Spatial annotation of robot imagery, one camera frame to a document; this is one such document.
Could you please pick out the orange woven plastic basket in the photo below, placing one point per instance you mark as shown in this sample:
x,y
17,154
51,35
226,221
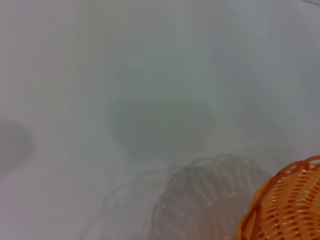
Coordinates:
x,y
290,202

